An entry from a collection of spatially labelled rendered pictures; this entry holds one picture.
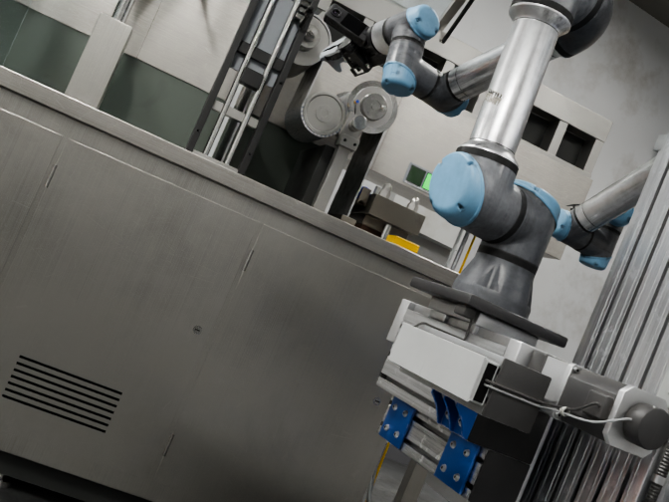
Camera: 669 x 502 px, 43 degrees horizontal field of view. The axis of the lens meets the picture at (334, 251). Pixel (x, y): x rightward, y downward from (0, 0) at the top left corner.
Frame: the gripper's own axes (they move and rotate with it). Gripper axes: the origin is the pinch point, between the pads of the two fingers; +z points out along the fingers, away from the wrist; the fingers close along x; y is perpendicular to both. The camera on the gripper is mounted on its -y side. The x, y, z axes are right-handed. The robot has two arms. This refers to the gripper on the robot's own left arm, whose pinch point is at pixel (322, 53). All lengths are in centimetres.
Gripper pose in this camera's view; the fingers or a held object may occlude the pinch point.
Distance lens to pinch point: 214.1
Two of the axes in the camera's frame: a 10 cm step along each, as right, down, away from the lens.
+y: 6.0, 6.9, 4.2
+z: -6.3, 0.7, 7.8
